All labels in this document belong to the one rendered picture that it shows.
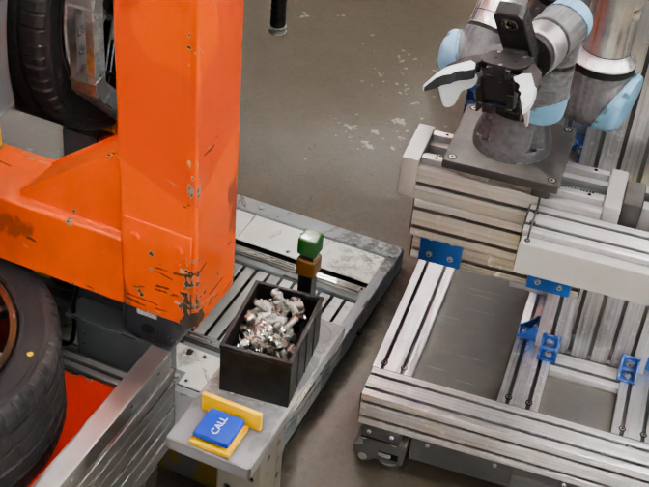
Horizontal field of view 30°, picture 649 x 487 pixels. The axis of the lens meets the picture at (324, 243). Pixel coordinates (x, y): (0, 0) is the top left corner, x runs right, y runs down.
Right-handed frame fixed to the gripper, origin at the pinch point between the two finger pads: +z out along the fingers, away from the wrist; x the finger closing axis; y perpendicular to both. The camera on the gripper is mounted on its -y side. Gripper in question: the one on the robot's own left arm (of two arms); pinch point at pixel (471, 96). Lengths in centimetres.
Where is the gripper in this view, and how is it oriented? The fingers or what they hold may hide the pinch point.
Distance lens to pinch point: 167.1
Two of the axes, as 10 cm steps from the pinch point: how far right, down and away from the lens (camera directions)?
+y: 0.4, 8.3, 5.6
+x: -8.4, -2.7, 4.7
